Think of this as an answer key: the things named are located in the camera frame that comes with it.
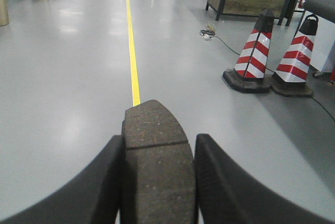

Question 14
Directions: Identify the black floor cable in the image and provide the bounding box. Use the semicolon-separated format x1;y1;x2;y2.
200;23;335;120

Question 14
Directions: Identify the grey brake pad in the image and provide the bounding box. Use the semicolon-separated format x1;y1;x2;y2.
120;100;196;223

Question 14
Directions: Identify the red white traffic cone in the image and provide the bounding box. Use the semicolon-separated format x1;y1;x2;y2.
222;9;274;93
270;14;319;97

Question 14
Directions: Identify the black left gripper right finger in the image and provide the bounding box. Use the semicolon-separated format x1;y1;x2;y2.
195;133;331;223

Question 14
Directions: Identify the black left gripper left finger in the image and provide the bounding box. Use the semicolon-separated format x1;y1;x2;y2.
2;135;126;223

